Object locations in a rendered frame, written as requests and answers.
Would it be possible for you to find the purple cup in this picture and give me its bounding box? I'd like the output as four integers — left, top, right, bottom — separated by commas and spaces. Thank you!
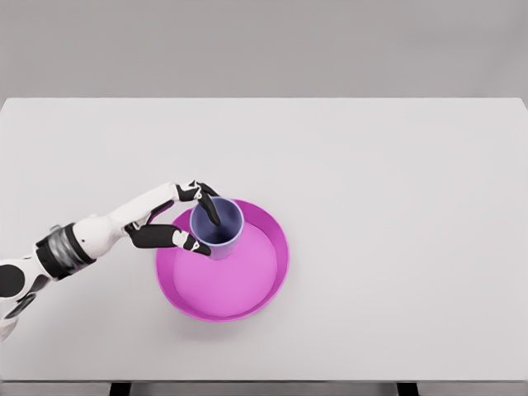
189, 196, 246, 262

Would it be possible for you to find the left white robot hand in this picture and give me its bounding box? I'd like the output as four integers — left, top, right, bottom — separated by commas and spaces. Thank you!
105, 179, 223, 257

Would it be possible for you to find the pink round plate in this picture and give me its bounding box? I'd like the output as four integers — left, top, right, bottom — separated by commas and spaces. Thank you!
154, 199, 290, 323

